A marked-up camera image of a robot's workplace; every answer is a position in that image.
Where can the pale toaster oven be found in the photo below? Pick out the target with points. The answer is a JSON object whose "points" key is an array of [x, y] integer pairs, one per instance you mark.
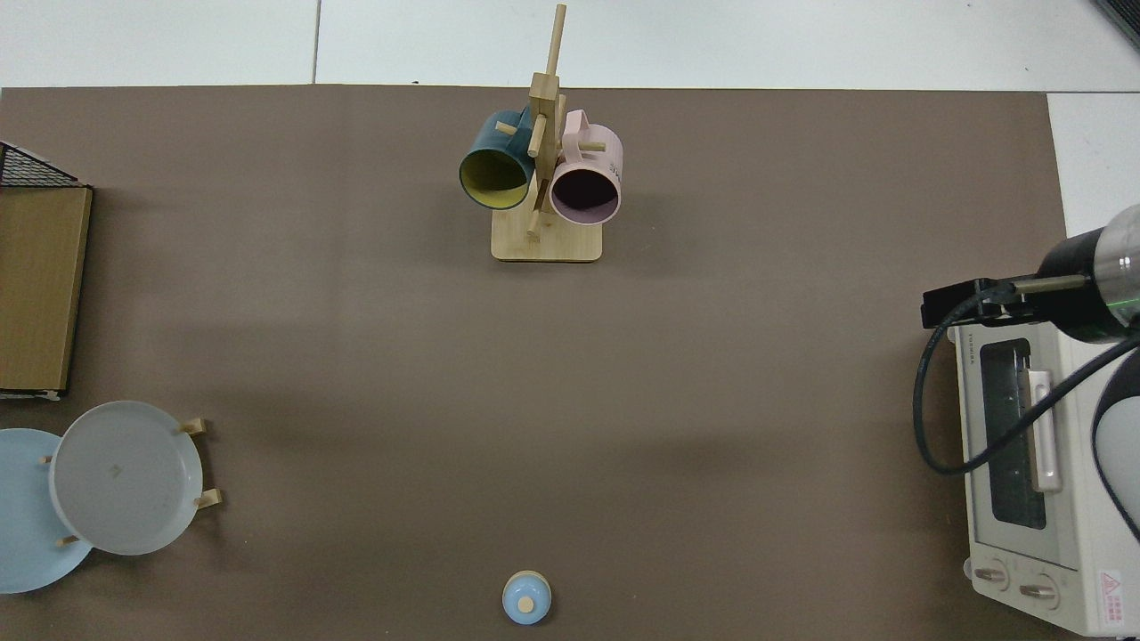
{"points": [[1078, 534]]}

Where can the brown table cloth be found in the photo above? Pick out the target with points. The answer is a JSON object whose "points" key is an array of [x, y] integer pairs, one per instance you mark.
{"points": [[623, 401]]}

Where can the pink cup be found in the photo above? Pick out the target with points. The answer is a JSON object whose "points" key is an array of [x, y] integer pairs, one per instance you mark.
{"points": [[597, 147]]}

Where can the wooden cup stand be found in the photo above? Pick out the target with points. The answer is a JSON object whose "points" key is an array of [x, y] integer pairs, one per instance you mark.
{"points": [[545, 245]]}

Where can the dark blue cup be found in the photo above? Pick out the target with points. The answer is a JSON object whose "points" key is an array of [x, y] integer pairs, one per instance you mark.
{"points": [[494, 182]]}

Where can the small blue round thing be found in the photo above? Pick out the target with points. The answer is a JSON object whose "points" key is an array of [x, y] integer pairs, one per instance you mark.
{"points": [[526, 598]]}

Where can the wooden plate rack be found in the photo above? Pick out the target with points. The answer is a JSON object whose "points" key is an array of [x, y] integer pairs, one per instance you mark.
{"points": [[193, 426]]}

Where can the grey plate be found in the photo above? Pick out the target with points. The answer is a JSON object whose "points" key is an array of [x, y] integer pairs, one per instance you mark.
{"points": [[125, 476]]}

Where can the light blue plate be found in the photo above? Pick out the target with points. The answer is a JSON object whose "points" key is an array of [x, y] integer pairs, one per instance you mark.
{"points": [[27, 516]]}

